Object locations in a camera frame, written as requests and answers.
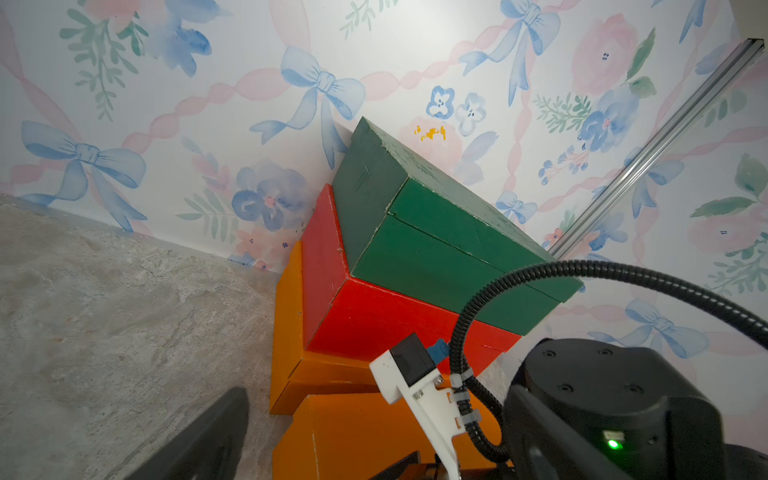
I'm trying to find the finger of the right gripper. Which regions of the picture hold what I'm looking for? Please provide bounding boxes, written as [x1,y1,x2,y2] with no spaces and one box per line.
[370,451,420,480]

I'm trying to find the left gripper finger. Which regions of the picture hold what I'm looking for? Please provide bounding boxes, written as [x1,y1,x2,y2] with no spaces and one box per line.
[129,387,250,480]

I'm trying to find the orange shoebox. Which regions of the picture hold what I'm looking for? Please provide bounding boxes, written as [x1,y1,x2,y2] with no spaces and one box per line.
[269,244,378,415]
[271,388,511,480]

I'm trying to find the red shoebox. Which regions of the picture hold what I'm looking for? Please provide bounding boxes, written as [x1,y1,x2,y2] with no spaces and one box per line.
[299,183,522,376]

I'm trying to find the green shoebox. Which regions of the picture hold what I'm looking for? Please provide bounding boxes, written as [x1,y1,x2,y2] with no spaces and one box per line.
[332,118,554,313]

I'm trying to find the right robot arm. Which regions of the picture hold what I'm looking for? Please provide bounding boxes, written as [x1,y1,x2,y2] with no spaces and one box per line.
[370,336,767,479]

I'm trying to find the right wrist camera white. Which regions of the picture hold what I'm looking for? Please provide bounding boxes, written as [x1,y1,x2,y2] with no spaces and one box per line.
[369,334,481,479]

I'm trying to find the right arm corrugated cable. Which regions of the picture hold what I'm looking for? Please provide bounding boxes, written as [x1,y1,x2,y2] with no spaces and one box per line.
[448,259,768,464]

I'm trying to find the right corner aluminium post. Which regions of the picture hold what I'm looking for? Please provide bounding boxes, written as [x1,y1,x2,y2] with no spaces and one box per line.
[549,38,765,260]

